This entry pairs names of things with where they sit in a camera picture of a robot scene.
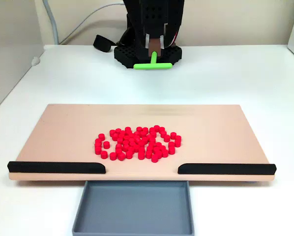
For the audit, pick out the white side partition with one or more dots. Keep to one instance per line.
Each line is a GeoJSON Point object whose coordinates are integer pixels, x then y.
{"type": "Point", "coordinates": [11, 73]}

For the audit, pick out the red granule pile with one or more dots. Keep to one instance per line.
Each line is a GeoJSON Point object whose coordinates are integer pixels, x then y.
{"type": "Point", "coordinates": [137, 142]}

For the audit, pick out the beige flat board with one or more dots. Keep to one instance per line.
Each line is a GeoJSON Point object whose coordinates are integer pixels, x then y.
{"type": "Point", "coordinates": [63, 127]}

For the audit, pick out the grey tray container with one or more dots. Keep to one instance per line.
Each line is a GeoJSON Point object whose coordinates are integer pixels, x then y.
{"type": "Point", "coordinates": [134, 209]}

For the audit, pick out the green T-shaped pusher tool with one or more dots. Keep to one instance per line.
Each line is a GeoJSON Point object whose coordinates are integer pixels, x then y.
{"type": "Point", "coordinates": [153, 66]}

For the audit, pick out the black edge rail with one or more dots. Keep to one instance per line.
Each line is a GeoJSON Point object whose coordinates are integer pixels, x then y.
{"type": "Point", "coordinates": [225, 169]}
{"type": "Point", "coordinates": [56, 167]}

